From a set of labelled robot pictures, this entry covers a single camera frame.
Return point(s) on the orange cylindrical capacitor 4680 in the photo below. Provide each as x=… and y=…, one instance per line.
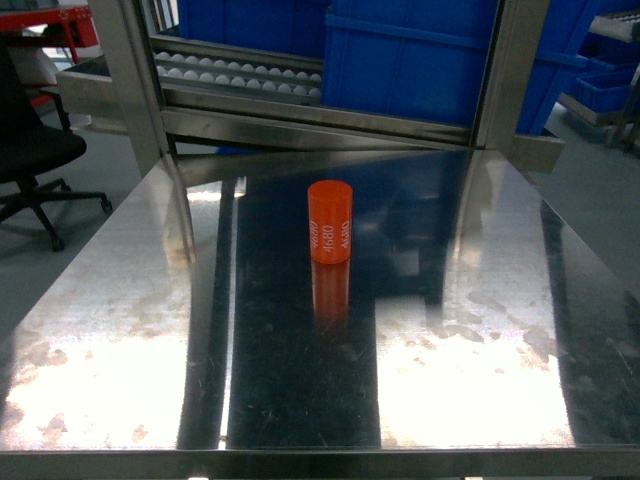
x=330, y=221

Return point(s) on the large blue plastic crate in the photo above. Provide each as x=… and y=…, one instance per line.
x=425, y=59

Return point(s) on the blue plastic crate behind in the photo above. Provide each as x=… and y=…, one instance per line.
x=289, y=27

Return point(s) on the stainless steel roller rack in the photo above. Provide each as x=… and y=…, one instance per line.
x=156, y=114

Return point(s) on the black office chair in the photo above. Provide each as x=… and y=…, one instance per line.
x=30, y=148

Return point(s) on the small blue bin far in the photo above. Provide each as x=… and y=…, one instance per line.
x=604, y=92

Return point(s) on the red metal frame table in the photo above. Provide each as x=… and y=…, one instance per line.
x=73, y=28

